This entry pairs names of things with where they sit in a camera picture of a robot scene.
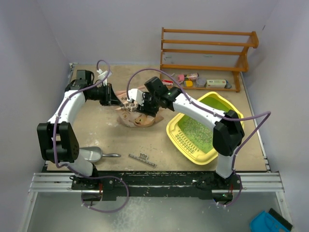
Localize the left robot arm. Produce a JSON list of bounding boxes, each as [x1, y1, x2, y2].
[[37, 69, 122, 189]]

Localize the green litter pellets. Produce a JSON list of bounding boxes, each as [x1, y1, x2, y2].
[[179, 117, 213, 153]]

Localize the pink patterned bottle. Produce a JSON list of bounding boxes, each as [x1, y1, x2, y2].
[[177, 73, 199, 82]]

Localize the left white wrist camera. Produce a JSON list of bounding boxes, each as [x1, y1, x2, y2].
[[97, 69, 112, 86]]

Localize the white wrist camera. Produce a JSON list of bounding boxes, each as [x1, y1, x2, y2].
[[97, 69, 112, 86], [127, 88, 144, 106]]

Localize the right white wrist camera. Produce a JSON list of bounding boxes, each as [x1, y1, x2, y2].
[[127, 88, 144, 106]]

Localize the yellow green litter box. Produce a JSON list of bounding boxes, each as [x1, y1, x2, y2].
[[166, 92, 243, 165]]

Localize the silver metal scoop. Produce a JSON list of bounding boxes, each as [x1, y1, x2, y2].
[[79, 146, 121, 163]]

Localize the orange wooden shelf rack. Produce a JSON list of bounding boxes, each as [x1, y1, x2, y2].
[[160, 27, 259, 93]]

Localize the red white staples box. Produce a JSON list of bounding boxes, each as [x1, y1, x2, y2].
[[162, 79, 173, 86]]

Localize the white bag sealing clip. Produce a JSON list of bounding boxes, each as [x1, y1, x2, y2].
[[128, 153, 156, 168]]

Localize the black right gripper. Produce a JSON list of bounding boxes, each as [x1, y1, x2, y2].
[[137, 91, 161, 117]]

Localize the pink cat litter bag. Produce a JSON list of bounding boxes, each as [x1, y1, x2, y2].
[[115, 90, 164, 128]]

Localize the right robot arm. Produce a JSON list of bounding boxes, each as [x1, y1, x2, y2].
[[129, 76, 244, 189]]

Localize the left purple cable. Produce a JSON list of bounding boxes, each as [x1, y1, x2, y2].
[[53, 59, 130, 214]]

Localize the blue dustpan with brush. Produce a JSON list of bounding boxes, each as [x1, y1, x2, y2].
[[250, 208, 293, 232]]

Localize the pale green box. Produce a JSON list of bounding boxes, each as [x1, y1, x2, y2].
[[206, 79, 227, 88]]

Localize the yellow grey eraser block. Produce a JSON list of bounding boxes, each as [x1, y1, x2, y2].
[[183, 80, 193, 87]]

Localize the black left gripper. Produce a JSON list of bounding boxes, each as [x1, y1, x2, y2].
[[87, 83, 123, 106]]

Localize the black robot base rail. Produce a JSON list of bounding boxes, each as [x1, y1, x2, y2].
[[70, 171, 242, 202]]

